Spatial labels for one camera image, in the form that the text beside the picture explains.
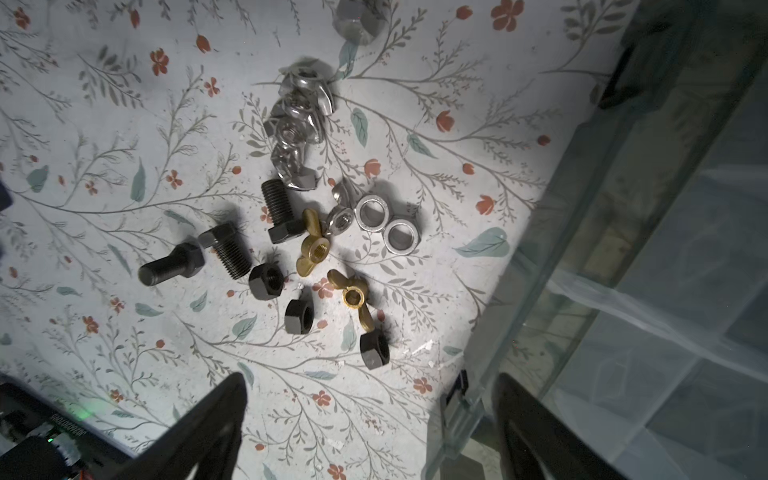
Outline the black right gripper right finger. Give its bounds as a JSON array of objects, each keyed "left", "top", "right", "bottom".
[{"left": 492, "top": 373, "right": 624, "bottom": 479}]

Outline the translucent green organizer box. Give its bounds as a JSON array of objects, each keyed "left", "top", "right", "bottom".
[{"left": 422, "top": 1, "right": 767, "bottom": 479}]

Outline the shiny silver nut pair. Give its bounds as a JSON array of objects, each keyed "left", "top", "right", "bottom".
[{"left": 353, "top": 194, "right": 421, "bottom": 256}]

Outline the black hex bolt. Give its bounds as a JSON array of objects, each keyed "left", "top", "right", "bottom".
[
  {"left": 261, "top": 179, "right": 306, "bottom": 244},
  {"left": 138, "top": 242, "right": 205, "bottom": 287},
  {"left": 197, "top": 222, "right": 252, "bottom": 280}
]

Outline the brass wing nut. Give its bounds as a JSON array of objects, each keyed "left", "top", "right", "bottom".
[
  {"left": 296, "top": 208, "right": 330, "bottom": 277},
  {"left": 327, "top": 269, "right": 376, "bottom": 332}
]

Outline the small black nut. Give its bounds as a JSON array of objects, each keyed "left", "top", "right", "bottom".
[
  {"left": 284, "top": 299, "right": 314, "bottom": 335},
  {"left": 248, "top": 262, "right": 284, "bottom": 301},
  {"left": 359, "top": 329, "right": 390, "bottom": 370}
]

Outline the silver wing nut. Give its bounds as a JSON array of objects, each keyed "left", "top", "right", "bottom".
[{"left": 324, "top": 179, "right": 355, "bottom": 237}]

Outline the silver flange nut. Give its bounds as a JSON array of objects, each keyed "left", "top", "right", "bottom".
[
  {"left": 279, "top": 64, "right": 336, "bottom": 116},
  {"left": 264, "top": 99, "right": 325, "bottom": 145},
  {"left": 270, "top": 142, "right": 317, "bottom": 191}
]

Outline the silver hex bolt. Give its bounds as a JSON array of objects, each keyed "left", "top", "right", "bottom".
[{"left": 333, "top": 0, "right": 389, "bottom": 46}]

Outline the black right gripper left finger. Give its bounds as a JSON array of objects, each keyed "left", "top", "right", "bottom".
[{"left": 113, "top": 373, "right": 247, "bottom": 479}]

